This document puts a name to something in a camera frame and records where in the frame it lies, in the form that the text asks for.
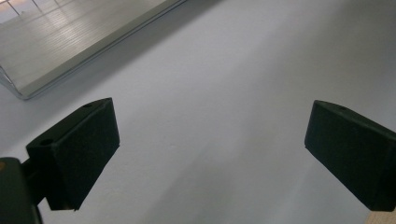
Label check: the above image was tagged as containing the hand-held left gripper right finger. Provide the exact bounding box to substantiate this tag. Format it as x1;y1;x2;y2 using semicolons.
304;99;396;213

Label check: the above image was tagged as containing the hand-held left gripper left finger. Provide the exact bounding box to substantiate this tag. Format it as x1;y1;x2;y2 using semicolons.
25;97;121;212

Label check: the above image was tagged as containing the white wire basket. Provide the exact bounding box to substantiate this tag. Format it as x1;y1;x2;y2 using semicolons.
0;0;189;101

